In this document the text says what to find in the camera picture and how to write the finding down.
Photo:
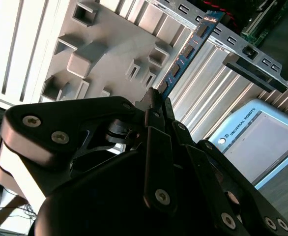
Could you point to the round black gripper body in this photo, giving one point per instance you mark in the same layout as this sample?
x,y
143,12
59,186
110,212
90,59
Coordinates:
x,y
97,211

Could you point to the blue RAM stick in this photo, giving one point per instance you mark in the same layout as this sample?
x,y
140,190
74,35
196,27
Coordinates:
x,y
190,49

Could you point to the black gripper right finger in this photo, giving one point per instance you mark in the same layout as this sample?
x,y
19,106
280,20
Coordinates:
x,y
232,182

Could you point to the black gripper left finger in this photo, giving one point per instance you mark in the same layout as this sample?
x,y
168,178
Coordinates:
x,y
48,115

